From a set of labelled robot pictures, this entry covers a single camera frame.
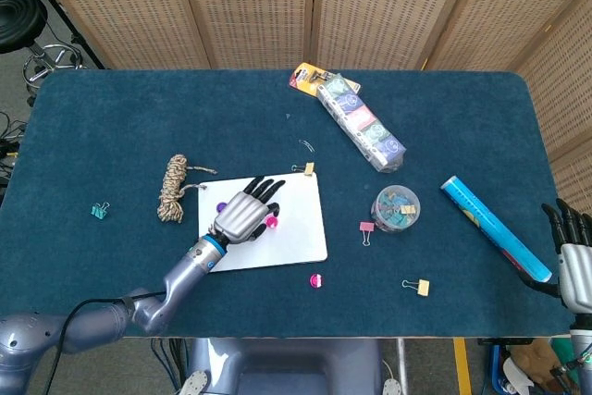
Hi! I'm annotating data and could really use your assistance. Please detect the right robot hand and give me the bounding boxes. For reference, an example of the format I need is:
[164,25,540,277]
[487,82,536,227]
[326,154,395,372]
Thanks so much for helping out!
[517,198,592,315]

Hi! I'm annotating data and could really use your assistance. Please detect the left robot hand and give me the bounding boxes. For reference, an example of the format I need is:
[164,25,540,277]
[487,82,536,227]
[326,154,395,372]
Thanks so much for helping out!
[210,176,287,246]

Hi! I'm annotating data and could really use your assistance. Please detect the white magnetic board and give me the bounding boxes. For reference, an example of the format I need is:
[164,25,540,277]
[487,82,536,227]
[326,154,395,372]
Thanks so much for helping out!
[197,172,328,274]

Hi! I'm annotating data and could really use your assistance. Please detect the blue cylindrical tube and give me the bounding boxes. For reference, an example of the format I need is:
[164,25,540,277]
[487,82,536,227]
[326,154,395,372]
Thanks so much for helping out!
[439,175,553,286]

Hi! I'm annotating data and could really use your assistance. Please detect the blue storage crate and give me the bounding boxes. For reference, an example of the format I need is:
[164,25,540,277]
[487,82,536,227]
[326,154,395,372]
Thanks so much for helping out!
[489,341,574,395]

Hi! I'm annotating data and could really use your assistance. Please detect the dark blue table mat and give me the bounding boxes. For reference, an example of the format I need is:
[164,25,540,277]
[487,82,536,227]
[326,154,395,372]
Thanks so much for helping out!
[0,68,591,339]

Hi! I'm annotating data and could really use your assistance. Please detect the grey robot torso base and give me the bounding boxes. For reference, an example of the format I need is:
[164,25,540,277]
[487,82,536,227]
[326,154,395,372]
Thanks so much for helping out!
[178,337,406,395]

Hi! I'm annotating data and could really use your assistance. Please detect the multicolour tissue pack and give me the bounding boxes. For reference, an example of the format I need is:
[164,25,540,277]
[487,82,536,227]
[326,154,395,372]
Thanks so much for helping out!
[316,74,408,174]

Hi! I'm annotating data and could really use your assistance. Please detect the yellow blister pack card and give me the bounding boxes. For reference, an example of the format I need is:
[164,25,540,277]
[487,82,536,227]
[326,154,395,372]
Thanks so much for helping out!
[289,63,361,99]

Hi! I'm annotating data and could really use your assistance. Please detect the large yellow binder clip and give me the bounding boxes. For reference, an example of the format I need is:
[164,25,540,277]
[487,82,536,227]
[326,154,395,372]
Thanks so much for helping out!
[401,278,431,297]

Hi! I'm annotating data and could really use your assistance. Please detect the clear jar of binder clips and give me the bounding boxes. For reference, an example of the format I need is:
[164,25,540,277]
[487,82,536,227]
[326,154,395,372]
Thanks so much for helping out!
[372,185,422,232]

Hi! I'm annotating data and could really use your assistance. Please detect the woven folding screen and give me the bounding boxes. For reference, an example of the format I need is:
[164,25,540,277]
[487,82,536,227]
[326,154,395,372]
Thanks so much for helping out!
[20,0,592,239]

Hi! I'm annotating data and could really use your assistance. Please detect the black stand pole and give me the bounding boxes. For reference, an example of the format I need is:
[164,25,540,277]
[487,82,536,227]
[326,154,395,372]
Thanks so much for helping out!
[11,0,107,70]

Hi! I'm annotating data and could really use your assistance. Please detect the black swivel stool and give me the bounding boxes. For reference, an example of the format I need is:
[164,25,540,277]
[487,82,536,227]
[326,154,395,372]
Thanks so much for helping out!
[0,0,87,105]

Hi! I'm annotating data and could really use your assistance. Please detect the braided rope bundle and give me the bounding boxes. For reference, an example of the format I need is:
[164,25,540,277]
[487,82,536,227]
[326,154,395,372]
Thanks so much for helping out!
[157,154,218,224]

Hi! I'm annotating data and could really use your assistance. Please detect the black cables under table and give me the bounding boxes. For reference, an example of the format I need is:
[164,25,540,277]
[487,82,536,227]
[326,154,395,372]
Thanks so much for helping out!
[148,338,191,395]

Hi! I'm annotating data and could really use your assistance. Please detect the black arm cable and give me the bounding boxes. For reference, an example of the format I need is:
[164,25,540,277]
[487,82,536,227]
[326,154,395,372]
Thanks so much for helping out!
[45,290,167,395]

